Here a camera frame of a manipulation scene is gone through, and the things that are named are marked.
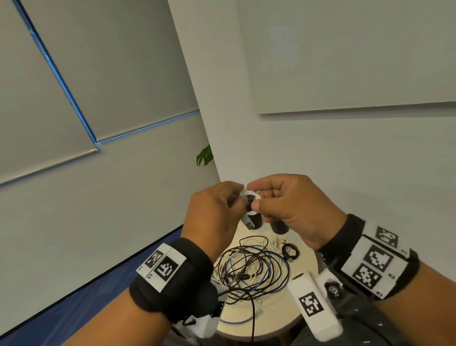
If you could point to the person's right hand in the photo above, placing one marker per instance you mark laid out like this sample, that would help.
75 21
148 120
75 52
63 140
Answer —
299 206

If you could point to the person's left hand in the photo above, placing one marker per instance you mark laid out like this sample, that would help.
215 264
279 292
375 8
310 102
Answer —
210 217

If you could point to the person's left forearm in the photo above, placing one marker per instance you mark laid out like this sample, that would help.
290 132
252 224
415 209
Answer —
117 324

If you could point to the person's right forearm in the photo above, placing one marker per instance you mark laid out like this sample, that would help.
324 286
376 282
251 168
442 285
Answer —
424 310

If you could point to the person's dark trousers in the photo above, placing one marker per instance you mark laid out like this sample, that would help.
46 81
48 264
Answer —
363 328

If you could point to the small potted grass plant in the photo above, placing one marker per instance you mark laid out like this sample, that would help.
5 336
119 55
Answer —
279 228

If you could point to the black tumbler with lid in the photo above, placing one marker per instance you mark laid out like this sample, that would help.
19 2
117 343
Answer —
254 222

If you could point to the black marker wristband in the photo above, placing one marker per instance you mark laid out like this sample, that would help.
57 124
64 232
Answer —
342 231
192 292

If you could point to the large leafy green plant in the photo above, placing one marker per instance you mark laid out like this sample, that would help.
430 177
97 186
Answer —
205 157

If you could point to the round white table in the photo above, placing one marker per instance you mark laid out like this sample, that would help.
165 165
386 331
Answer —
281 310

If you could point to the white wall whiteboard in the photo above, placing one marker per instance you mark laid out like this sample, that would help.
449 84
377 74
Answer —
338 53

